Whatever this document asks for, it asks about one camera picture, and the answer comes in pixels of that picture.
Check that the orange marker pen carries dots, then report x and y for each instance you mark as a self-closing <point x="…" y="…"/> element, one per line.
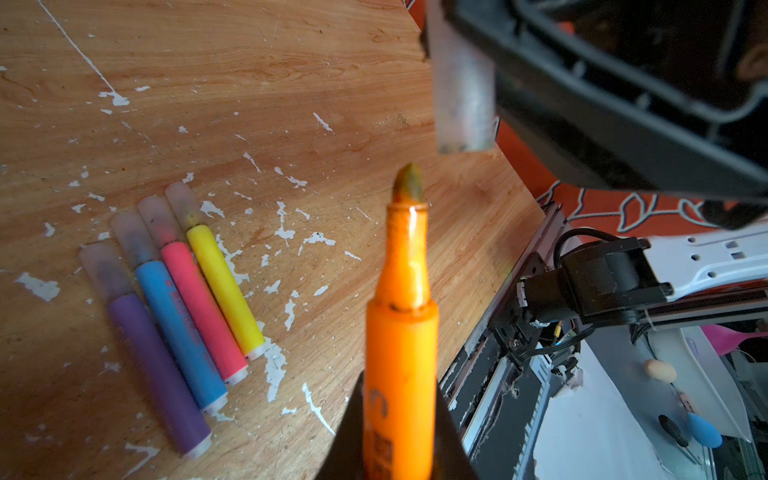
<point x="401" y="342"/>

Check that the blue marker pen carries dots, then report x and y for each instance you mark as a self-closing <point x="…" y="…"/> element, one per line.
<point x="169" y="309"/>

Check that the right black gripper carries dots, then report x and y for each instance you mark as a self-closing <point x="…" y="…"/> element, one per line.
<point x="662" y="97"/>

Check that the purple marker pen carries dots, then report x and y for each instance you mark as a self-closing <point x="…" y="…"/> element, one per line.
<point x="171" y="397"/>

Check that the pink marker pen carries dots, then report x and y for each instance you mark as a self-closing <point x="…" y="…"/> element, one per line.
<point x="194" y="290"/>

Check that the yellow marker pen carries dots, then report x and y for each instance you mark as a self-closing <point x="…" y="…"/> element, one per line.
<point x="211" y="260"/>

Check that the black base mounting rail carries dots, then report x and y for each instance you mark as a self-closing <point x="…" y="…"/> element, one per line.
<point x="496" y="402"/>

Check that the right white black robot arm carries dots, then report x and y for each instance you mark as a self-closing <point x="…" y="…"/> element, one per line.
<point x="613" y="281"/>

